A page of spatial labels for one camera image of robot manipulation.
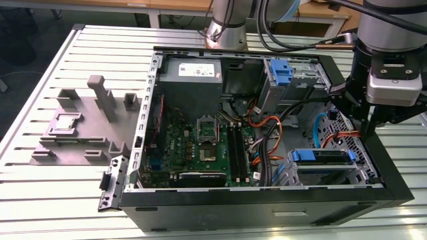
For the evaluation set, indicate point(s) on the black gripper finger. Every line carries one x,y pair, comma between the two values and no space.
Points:
347,100
371,125

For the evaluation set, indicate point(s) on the brown wooden cabinet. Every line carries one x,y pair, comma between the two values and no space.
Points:
351,22

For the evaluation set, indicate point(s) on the CPU socket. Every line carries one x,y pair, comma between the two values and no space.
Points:
209,153

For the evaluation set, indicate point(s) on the grey metal disk bay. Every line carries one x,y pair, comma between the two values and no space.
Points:
327,167

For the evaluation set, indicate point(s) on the grey power supply unit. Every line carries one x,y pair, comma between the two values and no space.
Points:
190,100

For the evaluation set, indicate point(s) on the green motherboard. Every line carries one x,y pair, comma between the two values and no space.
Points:
181,150

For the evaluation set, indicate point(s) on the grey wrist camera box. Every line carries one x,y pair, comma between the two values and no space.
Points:
394,90

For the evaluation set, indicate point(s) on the grey slot retention bracket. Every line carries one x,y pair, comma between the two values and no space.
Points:
114,185

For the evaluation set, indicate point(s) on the silver CPU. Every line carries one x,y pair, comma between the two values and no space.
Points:
65,123

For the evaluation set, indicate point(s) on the hard disk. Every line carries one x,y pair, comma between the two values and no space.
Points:
329,157

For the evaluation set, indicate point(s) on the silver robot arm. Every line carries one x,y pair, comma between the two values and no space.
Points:
394,35

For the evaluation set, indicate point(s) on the black graphics card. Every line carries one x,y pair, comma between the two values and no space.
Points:
201,179

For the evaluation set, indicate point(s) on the grey metal drive cage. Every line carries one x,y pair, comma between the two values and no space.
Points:
271,100

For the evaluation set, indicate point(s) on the grey parts rack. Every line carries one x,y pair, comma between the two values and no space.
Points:
94,130

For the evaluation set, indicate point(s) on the blue drive bay latch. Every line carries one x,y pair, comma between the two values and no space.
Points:
282,72

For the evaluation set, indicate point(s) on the black PC case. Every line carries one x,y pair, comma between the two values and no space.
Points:
234,205

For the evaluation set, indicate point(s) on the RAM slot white clips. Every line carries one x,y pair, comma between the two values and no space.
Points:
243,152
234,152

